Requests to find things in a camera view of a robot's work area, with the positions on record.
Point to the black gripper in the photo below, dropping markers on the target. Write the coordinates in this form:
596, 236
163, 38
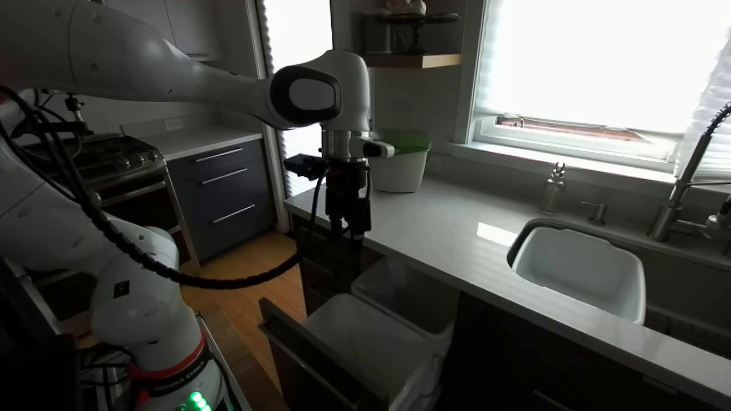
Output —
348, 199

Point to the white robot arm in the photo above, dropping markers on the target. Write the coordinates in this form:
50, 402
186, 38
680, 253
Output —
98, 51

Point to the white rear trash bin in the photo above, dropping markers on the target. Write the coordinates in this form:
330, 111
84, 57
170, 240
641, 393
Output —
412, 295

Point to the dark drawer cabinet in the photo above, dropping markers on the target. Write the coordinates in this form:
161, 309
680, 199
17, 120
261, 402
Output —
225, 197

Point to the white compost bin green lid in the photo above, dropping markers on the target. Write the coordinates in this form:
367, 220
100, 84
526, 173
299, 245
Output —
403, 173

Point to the gas stove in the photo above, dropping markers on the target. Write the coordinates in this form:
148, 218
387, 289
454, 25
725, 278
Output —
125, 178

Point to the white sink basin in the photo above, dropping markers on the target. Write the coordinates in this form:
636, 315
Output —
582, 267

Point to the chrome kitchen faucet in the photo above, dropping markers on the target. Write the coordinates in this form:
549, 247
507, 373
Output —
672, 206

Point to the wooden wall shelf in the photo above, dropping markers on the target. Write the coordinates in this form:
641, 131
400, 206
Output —
412, 57

